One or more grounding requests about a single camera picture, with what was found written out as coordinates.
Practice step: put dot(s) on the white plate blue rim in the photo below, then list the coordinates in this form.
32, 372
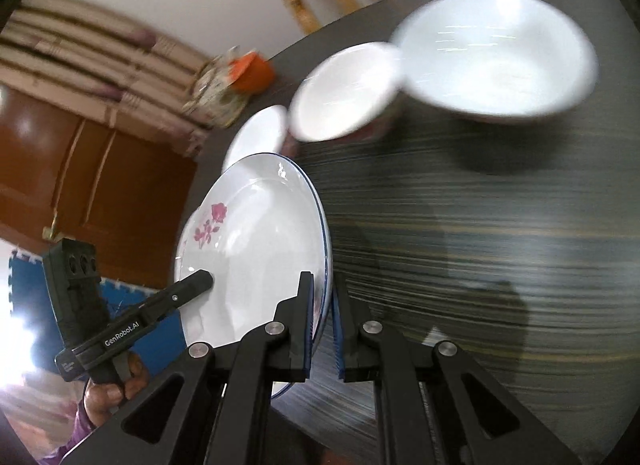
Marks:
328, 260

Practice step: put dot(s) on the white bowl red patterned outside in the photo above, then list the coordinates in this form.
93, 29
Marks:
345, 90

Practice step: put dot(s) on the floral ceramic teapot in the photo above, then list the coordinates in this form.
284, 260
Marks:
215, 95

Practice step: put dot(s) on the small plain white plate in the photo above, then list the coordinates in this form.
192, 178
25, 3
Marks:
260, 132

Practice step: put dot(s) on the person's left forearm purple sleeve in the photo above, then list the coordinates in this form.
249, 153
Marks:
75, 437

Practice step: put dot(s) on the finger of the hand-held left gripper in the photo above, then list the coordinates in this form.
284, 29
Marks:
180, 290

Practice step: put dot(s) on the blue foam mat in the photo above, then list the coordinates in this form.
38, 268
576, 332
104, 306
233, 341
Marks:
25, 290

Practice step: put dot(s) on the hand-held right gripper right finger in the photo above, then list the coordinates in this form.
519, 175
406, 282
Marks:
340, 335

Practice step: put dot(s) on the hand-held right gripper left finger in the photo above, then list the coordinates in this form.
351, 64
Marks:
311, 310

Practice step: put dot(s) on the orange cup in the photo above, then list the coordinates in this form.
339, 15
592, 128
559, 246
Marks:
252, 72

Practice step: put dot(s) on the white plate pink flower print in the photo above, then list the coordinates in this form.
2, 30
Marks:
250, 245

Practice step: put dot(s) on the person's left hand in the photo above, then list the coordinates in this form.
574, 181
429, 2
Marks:
107, 400

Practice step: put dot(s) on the large white bowl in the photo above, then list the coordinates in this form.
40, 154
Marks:
495, 55

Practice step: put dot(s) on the brown wooden door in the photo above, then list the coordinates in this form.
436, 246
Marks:
125, 195

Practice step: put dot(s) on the brass door latch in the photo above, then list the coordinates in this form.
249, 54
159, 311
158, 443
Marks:
50, 232

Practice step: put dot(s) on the beige striped curtain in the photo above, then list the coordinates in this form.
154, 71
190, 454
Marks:
75, 45

